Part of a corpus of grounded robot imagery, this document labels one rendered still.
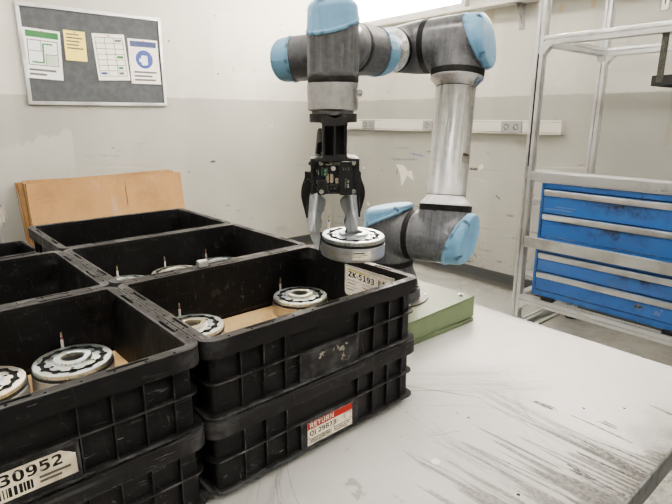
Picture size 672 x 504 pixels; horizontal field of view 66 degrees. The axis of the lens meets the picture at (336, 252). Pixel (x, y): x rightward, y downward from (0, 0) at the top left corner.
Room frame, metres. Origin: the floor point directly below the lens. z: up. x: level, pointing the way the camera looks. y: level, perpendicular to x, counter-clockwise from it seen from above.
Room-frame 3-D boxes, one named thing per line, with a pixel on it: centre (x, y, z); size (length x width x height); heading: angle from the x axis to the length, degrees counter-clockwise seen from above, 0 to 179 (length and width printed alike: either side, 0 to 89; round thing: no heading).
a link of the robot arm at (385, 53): (0.89, -0.04, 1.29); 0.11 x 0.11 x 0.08; 56
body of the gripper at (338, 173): (0.79, 0.00, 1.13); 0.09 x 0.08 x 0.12; 3
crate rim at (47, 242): (1.25, 0.50, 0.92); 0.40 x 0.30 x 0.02; 132
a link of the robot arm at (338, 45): (0.80, 0.00, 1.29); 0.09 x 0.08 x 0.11; 146
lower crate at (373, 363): (0.80, 0.11, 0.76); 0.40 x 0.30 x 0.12; 132
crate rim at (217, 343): (0.80, 0.11, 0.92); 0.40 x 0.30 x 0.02; 132
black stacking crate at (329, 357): (0.80, 0.11, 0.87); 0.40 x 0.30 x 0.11; 132
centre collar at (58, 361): (0.66, 0.37, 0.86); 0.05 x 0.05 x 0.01
